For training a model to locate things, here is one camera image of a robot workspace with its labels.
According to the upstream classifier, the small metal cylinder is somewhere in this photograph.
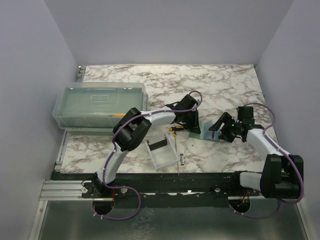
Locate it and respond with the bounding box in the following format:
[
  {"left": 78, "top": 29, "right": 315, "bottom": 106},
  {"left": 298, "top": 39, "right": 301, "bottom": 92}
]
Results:
[{"left": 180, "top": 154, "right": 185, "bottom": 166}]

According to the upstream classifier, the aluminium extrusion rail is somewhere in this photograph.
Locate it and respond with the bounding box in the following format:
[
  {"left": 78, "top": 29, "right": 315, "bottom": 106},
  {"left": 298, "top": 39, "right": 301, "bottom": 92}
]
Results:
[{"left": 39, "top": 180, "right": 112, "bottom": 202}]

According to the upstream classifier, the thin metal rod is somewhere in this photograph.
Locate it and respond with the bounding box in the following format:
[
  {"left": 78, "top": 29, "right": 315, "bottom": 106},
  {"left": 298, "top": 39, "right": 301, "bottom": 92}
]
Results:
[{"left": 173, "top": 130, "right": 180, "bottom": 176}]

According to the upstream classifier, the yellow black utility knife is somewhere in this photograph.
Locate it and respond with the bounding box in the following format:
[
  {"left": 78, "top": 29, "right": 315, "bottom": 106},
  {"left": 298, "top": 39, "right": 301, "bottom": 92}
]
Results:
[{"left": 169, "top": 126, "right": 185, "bottom": 132}]

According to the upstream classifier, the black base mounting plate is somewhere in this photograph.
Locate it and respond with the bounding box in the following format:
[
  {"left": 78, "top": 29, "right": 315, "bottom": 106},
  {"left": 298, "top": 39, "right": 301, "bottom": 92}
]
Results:
[{"left": 51, "top": 172, "right": 258, "bottom": 208}]

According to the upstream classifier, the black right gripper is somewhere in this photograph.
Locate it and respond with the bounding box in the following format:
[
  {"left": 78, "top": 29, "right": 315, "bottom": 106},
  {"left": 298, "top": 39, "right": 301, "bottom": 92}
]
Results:
[{"left": 209, "top": 112, "right": 242, "bottom": 143}]

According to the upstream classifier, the clear small plastic tray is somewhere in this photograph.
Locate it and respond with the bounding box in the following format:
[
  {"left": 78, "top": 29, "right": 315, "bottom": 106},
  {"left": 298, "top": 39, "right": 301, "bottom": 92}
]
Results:
[{"left": 144, "top": 133, "right": 179, "bottom": 170}]

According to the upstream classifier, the orange pencil in box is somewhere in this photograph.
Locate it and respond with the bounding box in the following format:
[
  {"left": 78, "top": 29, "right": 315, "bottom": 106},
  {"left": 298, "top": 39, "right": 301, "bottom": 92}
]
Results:
[{"left": 110, "top": 113, "right": 126, "bottom": 118}]

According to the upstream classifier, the clear plastic storage box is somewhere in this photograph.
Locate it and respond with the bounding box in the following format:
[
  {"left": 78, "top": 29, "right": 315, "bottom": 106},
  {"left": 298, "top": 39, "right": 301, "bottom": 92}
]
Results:
[{"left": 52, "top": 82, "right": 149, "bottom": 132}]

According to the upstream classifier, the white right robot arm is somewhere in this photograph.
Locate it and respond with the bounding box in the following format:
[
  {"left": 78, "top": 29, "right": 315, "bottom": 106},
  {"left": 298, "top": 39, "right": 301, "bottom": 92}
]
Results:
[{"left": 208, "top": 104, "right": 304, "bottom": 204}]

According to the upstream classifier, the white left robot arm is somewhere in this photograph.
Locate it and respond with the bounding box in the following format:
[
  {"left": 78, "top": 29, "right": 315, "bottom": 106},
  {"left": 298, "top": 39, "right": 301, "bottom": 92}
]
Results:
[{"left": 93, "top": 90, "right": 203, "bottom": 198}]

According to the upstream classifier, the green leather card holder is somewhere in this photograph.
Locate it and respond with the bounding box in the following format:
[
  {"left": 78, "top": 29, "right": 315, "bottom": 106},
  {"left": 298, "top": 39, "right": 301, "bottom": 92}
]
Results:
[{"left": 188, "top": 120, "right": 221, "bottom": 142}]

